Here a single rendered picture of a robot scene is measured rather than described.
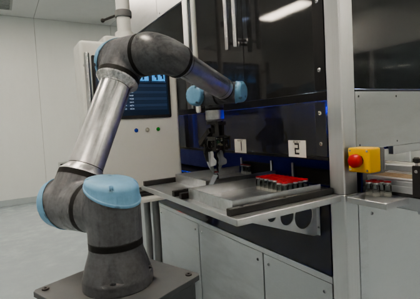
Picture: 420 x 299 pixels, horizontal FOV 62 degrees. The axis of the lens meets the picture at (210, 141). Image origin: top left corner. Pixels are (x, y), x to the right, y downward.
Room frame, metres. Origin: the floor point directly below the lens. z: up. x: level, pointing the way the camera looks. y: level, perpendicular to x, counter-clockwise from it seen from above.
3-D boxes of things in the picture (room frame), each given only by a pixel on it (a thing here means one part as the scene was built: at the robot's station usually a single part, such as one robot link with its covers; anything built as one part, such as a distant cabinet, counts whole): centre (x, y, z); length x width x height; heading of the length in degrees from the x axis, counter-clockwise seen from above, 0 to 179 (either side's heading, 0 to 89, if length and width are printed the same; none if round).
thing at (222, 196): (1.13, -0.13, 0.90); 0.34 x 0.26 x 0.04; 120
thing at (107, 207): (0.75, 0.22, 0.96); 0.13 x 0.12 x 0.14; 59
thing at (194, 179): (1.48, -0.06, 0.90); 0.34 x 0.26 x 0.04; 121
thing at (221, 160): (1.42, -0.05, 0.97); 0.06 x 0.03 x 0.09; 31
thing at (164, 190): (1.30, -0.08, 0.87); 0.70 x 0.48 x 0.02; 31
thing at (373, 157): (1.03, -0.46, 1.00); 0.08 x 0.07 x 0.07; 121
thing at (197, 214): (1.97, 0.13, 0.73); 1.98 x 0.01 x 0.25; 31
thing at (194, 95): (1.31, 0.01, 1.23); 0.11 x 0.11 x 0.08; 59
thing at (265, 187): (1.17, -0.21, 0.90); 0.18 x 0.02 x 0.05; 30
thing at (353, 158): (1.01, -0.42, 0.99); 0.04 x 0.04 x 0.04; 31
